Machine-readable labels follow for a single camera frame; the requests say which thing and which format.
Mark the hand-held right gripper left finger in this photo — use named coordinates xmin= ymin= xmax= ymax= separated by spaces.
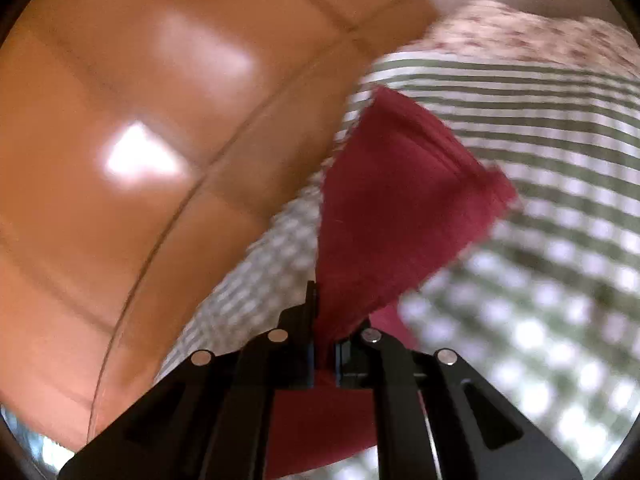
xmin=57 ymin=281 xmax=319 ymax=480

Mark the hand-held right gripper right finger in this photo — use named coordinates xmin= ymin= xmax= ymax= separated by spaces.
xmin=335 ymin=327 xmax=584 ymax=480

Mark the dark red garment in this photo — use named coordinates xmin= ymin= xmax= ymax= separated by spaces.
xmin=264 ymin=85 xmax=519 ymax=480

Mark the wooden wardrobe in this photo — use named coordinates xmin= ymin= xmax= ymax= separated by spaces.
xmin=0 ymin=0 xmax=442 ymax=457

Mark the green checked blanket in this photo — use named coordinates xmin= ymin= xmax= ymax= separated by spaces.
xmin=155 ymin=52 xmax=640 ymax=480

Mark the floral pillow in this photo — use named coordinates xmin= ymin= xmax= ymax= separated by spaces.
xmin=424 ymin=0 xmax=632 ymax=82

